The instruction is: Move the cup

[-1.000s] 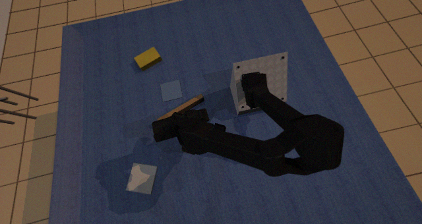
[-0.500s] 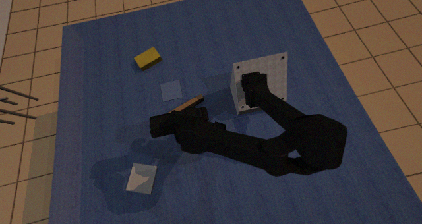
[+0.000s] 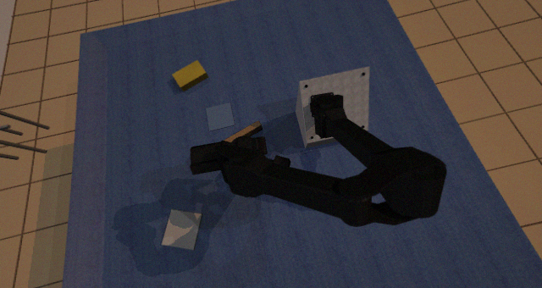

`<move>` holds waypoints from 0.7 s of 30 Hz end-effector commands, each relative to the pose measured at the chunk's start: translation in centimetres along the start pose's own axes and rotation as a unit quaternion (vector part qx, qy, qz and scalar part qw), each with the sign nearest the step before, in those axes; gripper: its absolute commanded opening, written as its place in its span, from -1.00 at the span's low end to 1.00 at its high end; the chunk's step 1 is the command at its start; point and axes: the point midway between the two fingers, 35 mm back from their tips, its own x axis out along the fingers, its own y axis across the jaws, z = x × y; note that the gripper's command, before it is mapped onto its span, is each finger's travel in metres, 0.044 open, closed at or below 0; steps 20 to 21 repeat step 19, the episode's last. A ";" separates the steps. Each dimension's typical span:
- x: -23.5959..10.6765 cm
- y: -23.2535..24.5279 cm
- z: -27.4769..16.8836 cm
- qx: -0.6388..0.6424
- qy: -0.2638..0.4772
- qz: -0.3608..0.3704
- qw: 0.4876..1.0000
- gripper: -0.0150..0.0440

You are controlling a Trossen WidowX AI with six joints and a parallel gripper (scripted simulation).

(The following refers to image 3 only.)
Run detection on yellow rectangular block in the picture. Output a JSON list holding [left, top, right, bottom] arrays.
[[172, 59, 208, 91]]

